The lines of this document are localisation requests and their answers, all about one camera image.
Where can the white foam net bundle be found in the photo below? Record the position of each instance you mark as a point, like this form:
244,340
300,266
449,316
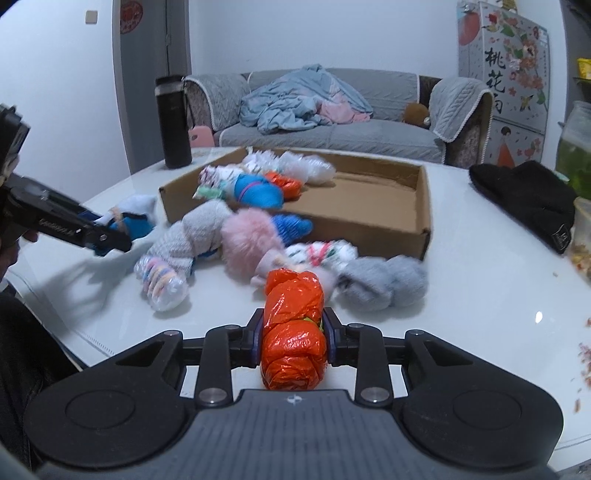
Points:
261,162

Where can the white green patterned bundle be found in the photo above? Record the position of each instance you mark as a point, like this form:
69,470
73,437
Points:
333,255

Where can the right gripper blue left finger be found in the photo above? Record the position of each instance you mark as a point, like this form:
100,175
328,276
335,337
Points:
226,348

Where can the clear bag striped bundle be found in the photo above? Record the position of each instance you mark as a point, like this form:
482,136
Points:
162,287

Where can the orange plastic bag bundle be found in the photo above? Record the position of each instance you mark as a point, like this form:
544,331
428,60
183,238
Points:
293,355

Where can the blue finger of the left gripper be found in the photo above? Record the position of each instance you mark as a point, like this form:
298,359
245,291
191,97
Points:
90,216
105,239

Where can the brown cardboard box tray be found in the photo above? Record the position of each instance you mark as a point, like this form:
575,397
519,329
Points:
380,206

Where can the pink plastic stool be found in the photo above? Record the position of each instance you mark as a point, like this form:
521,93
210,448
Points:
201,136

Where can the black knit hat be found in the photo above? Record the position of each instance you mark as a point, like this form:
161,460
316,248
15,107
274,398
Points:
533,196

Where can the grey fabric sofa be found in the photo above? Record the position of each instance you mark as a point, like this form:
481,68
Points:
390,113

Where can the pink garment on sofa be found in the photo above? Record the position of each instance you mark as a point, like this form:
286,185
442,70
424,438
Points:
337,110

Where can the black thermos bottle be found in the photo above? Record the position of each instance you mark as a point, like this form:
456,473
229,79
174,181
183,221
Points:
171,110

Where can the green glass jar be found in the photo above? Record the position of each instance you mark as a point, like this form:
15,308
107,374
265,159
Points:
574,149

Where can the brown plush toy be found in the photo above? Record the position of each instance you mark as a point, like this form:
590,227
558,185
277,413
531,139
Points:
417,114

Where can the mint green bundle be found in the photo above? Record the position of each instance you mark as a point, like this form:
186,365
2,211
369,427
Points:
207,193

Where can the blue crochet knit bundle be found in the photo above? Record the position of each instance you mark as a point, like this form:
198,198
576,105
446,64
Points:
291,228

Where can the light blue white sock bundle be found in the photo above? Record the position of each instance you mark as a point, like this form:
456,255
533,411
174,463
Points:
134,216

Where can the pink fluffy pompom bundle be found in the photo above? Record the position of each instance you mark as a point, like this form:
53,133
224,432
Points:
246,237

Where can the decorated cabinet with stickers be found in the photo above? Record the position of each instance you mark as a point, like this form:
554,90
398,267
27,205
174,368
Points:
511,55

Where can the purple white patterned bundle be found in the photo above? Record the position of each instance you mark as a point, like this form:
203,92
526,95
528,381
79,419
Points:
219,177

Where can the person left hand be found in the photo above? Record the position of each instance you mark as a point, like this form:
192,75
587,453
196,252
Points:
11,233

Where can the grey rolled sock bundle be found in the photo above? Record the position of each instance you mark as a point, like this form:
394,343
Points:
371,284

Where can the light blue blanket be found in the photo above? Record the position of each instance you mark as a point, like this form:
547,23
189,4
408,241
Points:
290,103

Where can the clear plastic bag bundle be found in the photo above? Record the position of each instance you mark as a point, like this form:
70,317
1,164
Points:
309,169

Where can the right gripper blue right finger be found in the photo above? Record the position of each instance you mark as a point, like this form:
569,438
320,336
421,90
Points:
362,347

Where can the blue cloth bundle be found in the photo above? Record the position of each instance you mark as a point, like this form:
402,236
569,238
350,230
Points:
257,191

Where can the beige waffle knit bundle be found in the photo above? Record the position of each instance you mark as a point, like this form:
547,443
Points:
197,234

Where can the small orange bag bundle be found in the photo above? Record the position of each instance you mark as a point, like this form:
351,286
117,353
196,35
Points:
290,187

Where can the grey door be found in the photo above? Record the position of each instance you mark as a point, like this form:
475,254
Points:
150,40

